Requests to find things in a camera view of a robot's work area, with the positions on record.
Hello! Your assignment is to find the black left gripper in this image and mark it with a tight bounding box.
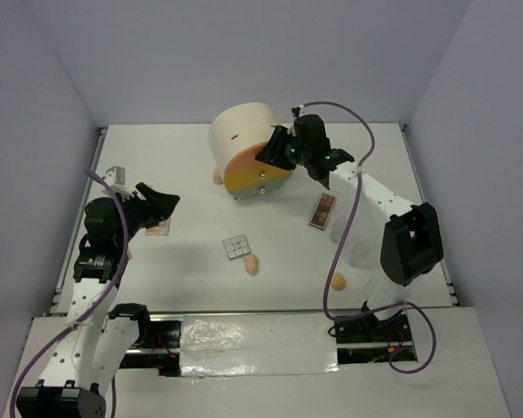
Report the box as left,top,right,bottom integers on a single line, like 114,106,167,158
113,182,180,246

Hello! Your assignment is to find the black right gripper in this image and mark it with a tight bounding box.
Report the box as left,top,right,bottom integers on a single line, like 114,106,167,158
255,125,311,171

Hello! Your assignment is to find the beige gourd makeup sponge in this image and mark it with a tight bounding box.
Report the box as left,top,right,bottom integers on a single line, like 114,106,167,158
243,253,259,276

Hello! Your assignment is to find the orange egg makeup sponge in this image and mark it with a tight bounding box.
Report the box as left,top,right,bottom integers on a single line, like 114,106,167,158
330,272,346,292

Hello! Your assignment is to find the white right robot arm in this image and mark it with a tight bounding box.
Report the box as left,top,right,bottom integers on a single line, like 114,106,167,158
255,114,444,340

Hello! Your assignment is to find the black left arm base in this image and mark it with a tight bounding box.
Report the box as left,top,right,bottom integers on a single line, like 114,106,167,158
108,303,182,377

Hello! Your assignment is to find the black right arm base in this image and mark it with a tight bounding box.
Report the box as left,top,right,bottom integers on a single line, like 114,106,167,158
328,310,412,348

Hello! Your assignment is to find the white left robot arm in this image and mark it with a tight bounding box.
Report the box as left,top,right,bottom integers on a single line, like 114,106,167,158
10,183,180,417

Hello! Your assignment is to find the colourful glitter eyeshadow palette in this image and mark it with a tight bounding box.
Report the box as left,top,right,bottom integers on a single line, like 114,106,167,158
145,219,171,236

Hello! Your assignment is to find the cream round drawer organizer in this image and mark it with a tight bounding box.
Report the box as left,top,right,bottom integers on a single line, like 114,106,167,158
208,102,293,200

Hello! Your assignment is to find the brown eyeshadow palette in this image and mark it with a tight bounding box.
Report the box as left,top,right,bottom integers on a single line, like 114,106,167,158
309,192,336,231

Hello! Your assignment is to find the clear grey eyeshadow palette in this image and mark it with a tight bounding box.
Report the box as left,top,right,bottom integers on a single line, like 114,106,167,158
221,234,251,261

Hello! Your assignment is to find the silver foil tape panel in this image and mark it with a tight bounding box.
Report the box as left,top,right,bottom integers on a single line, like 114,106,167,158
180,313,339,377

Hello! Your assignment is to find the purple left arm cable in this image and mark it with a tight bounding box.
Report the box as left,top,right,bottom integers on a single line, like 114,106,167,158
8,168,134,413

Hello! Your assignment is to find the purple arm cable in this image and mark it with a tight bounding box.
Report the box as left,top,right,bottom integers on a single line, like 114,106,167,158
302,100,439,375
8,168,134,413

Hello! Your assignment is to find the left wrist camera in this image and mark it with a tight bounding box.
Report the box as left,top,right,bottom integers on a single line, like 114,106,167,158
102,165,132,199

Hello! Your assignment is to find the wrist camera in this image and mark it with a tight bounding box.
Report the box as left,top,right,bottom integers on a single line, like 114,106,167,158
102,165,132,199
291,104,307,119

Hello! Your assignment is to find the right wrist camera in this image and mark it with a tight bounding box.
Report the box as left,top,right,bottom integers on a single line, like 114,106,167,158
291,104,307,119

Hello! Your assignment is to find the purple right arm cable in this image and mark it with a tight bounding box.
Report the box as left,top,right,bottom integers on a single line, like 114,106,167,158
302,100,439,375

